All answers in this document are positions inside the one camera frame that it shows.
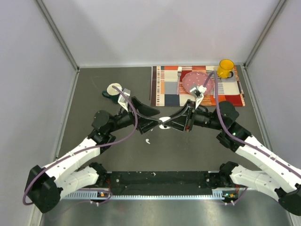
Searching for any pink polka dot plate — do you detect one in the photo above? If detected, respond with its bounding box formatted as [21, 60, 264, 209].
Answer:
[182, 71, 215, 96]

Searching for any dark green mug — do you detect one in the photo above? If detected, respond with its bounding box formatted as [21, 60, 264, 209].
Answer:
[102, 83, 122, 104]

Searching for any grey slotted cable duct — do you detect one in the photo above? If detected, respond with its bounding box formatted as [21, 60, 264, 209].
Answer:
[63, 189, 228, 200]

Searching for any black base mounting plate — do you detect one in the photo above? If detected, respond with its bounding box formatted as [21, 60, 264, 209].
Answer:
[94, 170, 249, 196]

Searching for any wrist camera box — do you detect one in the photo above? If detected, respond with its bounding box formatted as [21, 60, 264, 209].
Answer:
[118, 88, 131, 112]
[190, 85, 207, 109]

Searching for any colourful patchwork placemat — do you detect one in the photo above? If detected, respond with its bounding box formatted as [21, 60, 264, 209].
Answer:
[150, 65, 245, 106]

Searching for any pink handled fork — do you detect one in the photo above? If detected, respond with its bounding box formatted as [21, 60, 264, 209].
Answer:
[176, 66, 182, 95]

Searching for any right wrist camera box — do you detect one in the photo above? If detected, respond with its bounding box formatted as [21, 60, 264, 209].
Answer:
[190, 85, 207, 109]

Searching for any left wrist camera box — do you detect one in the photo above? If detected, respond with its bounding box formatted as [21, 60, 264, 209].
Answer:
[118, 88, 131, 112]

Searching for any small white earbud case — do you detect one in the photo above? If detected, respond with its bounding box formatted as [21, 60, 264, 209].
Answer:
[158, 116, 171, 130]

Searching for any yellow mug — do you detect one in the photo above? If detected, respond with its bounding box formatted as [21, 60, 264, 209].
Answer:
[217, 59, 235, 79]

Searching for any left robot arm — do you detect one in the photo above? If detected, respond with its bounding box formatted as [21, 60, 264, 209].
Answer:
[24, 97, 161, 213]

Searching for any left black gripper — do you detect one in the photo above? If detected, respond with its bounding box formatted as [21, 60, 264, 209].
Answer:
[107, 97, 162, 134]

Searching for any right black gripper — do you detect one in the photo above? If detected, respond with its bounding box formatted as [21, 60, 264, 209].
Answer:
[163, 100, 224, 132]

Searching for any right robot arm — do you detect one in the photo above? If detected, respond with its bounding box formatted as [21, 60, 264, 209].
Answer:
[163, 100, 301, 216]

